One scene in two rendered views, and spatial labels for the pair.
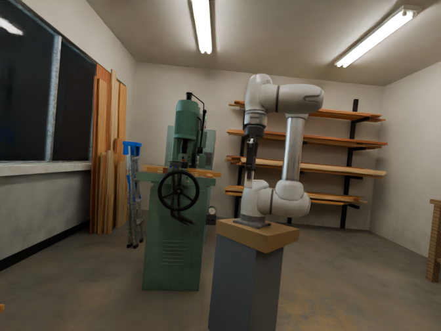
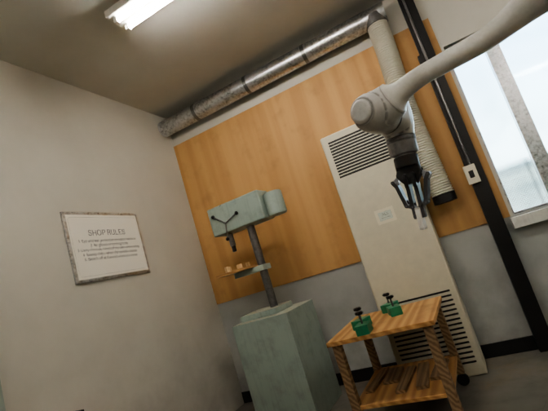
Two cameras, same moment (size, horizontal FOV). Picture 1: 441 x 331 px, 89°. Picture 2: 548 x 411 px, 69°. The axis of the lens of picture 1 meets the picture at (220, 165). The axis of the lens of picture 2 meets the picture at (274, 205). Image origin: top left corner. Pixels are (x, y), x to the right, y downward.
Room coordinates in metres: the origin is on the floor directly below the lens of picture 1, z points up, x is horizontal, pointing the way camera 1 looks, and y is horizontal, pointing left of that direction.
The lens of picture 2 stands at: (0.97, -1.44, 0.95)
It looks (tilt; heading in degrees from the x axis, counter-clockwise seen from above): 10 degrees up; 113
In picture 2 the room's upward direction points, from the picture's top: 17 degrees counter-clockwise
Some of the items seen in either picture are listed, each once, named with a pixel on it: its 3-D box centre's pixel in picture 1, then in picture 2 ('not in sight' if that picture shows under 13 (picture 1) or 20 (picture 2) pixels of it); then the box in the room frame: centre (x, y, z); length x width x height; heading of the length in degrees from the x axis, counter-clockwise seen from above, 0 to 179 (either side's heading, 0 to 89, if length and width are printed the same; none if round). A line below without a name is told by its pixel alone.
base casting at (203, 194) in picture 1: (180, 189); not in sight; (2.02, 0.34, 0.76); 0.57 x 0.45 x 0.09; 8
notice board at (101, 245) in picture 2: not in sight; (109, 245); (-1.12, 0.57, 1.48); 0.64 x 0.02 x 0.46; 91
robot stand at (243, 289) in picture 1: (245, 284); not in sight; (1.38, -0.23, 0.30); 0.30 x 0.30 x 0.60; 46
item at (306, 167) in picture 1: (302, 159); not in sight; (3.91, -1.40, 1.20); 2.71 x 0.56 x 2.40; 91
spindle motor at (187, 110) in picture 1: (186, 120); not in sight; (1.90, 0.32, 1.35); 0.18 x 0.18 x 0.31
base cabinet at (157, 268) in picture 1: (176, 233); not in sight; (2.01, 0.34, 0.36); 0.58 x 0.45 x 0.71; 8
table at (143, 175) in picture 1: (177, 178); not in sight; (1.79, 0.33, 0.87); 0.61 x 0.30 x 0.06; 98
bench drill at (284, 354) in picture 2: not in sight; (273, 299); (-0.38, 1.23, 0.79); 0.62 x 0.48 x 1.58; 179
